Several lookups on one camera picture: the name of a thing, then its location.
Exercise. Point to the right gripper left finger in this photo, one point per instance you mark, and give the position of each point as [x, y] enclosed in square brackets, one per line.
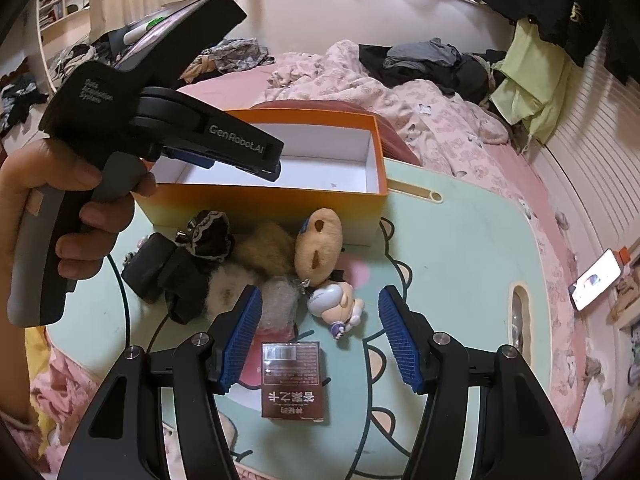
[205, 366]

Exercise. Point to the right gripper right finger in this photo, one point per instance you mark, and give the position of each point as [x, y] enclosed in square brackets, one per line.
[436, 366]

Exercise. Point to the brown printed small box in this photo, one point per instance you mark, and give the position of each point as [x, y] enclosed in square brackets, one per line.
[291, 381]

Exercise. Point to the person's left hand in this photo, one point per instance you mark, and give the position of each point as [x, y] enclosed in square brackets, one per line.
[50, 162]

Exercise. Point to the white grey fluffy pompom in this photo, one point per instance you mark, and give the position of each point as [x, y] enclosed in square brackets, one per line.
[225, 287]

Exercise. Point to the clear crinkled plastic bag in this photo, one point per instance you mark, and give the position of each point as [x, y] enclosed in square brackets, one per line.
[280, 299]

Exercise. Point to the mint green cartoon mat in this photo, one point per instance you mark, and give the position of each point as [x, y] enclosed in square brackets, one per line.
[455, 252]

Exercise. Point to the baby figure white cap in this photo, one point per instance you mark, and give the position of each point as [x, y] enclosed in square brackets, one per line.
[336, 305]

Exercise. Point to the patterned grey clothes pile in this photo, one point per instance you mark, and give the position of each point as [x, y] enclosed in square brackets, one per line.
[229, 56]

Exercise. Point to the black lace scrunchie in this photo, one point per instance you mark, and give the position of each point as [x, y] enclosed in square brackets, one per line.
[207, 235]

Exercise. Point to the tan fluffy pompom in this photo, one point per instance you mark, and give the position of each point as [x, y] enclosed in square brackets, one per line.
[268, 249]

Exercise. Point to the tan capybara plush toy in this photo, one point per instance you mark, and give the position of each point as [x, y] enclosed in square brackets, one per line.
[317, 247]

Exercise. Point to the smartphone with lit screen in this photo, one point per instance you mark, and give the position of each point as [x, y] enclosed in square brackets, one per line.
[596, 280]

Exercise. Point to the orange cardboard box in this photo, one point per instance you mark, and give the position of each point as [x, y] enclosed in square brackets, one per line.
[330, 159]

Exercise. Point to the pink patterned duvet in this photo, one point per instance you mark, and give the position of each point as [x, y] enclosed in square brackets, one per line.
[446, 133]

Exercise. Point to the dark clothes pile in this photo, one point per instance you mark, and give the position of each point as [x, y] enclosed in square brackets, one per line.
[473, 76]

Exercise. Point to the lime green cloth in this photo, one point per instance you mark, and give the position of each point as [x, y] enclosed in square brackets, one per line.
[535, 82]

